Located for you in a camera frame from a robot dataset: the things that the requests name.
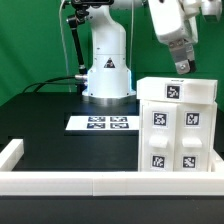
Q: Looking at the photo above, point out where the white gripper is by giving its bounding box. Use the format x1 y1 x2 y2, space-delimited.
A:
148 0 199 75

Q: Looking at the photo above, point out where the white cabinet top block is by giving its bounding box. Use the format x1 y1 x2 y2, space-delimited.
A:
137 77 218 104

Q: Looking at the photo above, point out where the white cabinet body box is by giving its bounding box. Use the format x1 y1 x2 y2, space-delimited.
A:
138 100 217 172

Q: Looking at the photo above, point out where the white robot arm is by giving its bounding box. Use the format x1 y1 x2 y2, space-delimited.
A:
71 0 200 105

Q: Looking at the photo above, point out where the white marker tag sheet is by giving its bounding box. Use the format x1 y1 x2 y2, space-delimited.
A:
66 116 139 131

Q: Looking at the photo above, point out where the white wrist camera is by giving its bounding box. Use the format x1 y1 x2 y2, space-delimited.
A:
181 0 224 24

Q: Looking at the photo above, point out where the black cable bundle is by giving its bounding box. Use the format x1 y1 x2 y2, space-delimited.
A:
22 75 88 94

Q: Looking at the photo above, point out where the black camera stand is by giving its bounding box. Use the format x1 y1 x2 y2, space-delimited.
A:
67 0 114 94

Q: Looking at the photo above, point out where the white right fence wall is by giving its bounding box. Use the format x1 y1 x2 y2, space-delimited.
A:
211 150 224 173

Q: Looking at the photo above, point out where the white fence wall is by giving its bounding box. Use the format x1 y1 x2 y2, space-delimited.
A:
211 150 224 173
0 172 224 196
0 139 24 172

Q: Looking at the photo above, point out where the white front fence wall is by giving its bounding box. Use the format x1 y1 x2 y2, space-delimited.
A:
0 172 224 196

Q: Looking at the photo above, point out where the white left fence wall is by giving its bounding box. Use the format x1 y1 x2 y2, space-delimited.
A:
0 139 24 172

